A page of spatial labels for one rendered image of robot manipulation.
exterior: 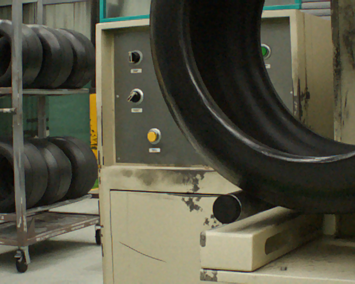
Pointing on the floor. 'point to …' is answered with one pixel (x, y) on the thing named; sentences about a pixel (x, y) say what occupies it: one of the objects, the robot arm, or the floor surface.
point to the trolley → (86, 171)
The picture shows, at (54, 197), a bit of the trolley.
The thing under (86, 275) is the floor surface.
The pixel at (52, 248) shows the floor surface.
